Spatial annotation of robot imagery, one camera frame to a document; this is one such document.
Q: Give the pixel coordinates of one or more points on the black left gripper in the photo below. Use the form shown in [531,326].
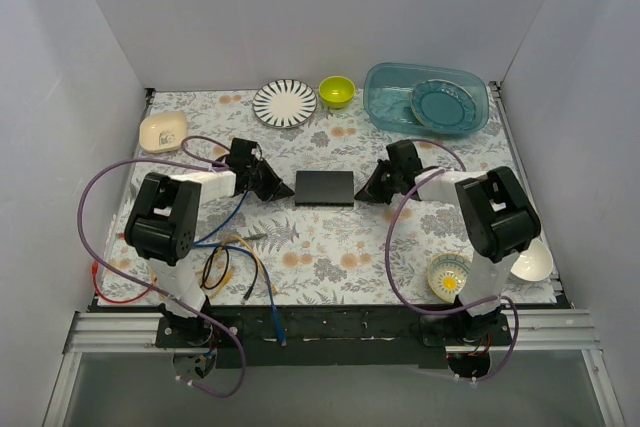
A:
[261,178]

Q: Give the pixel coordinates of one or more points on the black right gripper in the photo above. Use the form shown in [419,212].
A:
[385,180]

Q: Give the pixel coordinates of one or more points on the dark grey network switch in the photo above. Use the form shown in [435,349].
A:
[324,188]

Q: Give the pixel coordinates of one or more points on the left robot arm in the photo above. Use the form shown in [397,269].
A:
[162,223]

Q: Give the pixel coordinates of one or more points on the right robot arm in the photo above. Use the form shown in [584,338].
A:
[499,218]

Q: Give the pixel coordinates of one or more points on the striped white plate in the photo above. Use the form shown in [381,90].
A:
[284,103]

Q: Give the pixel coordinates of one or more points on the teal plastic tub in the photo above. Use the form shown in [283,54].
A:
[387,94]

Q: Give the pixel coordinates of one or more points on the lime green bowl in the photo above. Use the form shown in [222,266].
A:
[336,92]

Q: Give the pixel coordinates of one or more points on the teal glass plate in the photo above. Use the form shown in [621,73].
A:
[443,104]

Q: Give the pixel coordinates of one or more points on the yellow patterned small bowl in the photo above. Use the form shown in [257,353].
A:
[447,274]

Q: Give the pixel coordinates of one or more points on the cream square dish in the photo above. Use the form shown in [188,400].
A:
[163,132]

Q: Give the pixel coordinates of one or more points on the white ceramic bowl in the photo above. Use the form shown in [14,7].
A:
[533,265]

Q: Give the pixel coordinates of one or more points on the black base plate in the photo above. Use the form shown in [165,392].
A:
[345,335]

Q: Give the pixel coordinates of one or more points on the aluminium frame rail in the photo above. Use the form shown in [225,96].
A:
[339,366]

